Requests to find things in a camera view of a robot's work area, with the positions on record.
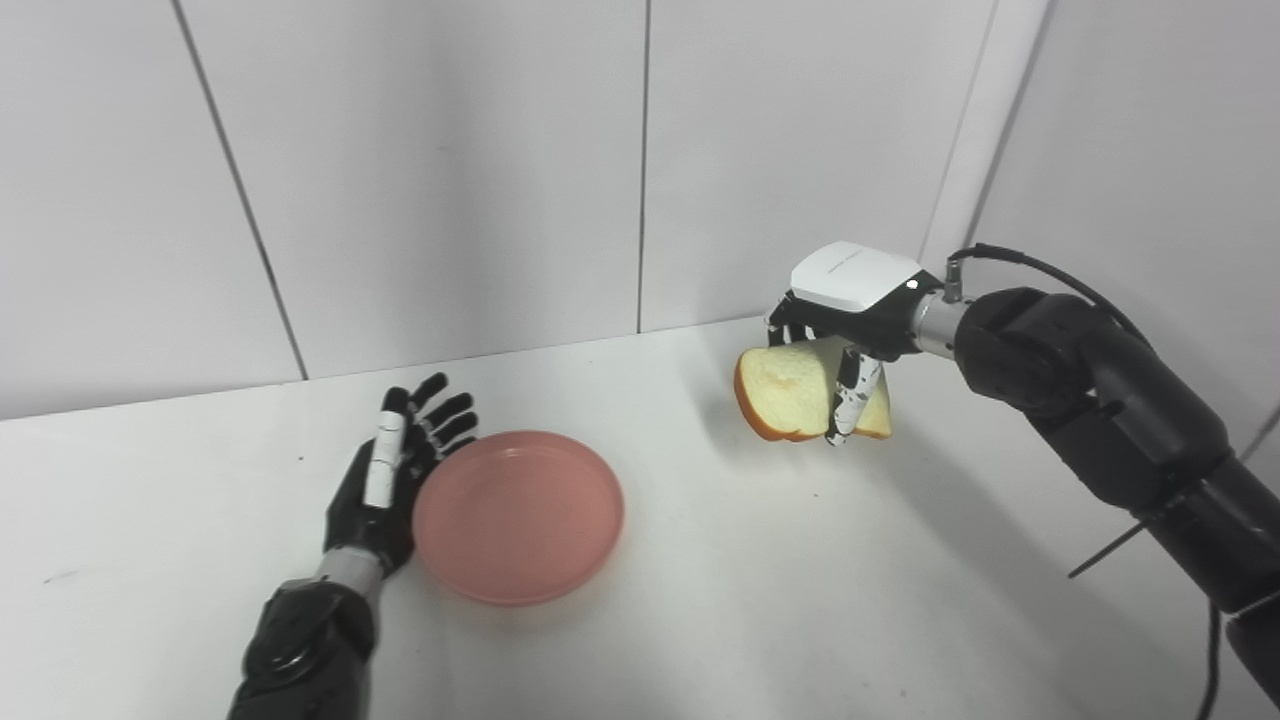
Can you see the pink round plate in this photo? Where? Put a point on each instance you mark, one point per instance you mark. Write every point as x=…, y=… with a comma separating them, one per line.
x=518, y=517

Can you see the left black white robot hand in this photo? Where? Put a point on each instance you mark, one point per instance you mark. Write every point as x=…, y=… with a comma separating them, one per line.
x=385, y=480

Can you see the slice of bread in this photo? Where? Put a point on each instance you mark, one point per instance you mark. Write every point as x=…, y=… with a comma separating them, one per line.
x=790, y=392

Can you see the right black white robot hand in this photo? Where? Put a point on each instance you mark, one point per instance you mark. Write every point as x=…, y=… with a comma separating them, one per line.
x=855, y=300

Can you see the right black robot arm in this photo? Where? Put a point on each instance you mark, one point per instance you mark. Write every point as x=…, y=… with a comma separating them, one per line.
x=1110, y=420

